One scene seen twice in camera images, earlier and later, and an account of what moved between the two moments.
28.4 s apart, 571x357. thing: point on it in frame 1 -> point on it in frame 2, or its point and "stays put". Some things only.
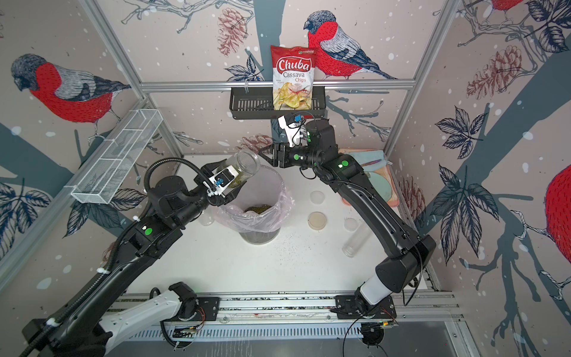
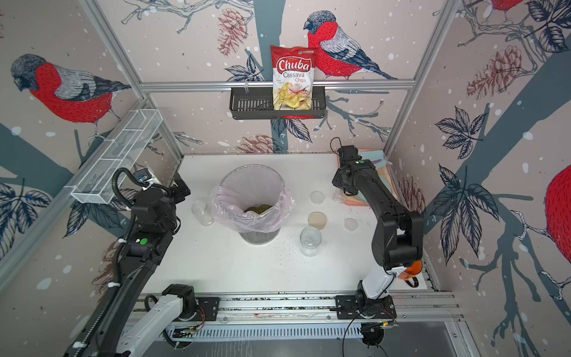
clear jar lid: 352,224 stays put
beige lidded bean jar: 247,163 -> 310,239
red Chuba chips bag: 293,74 stays put
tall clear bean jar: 358,237 -> 339,195
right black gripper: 283,149 -> 336,184
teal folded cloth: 370,161 stays put
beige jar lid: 317,220 stays put
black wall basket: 257,103 stays put
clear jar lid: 317,197 stays put
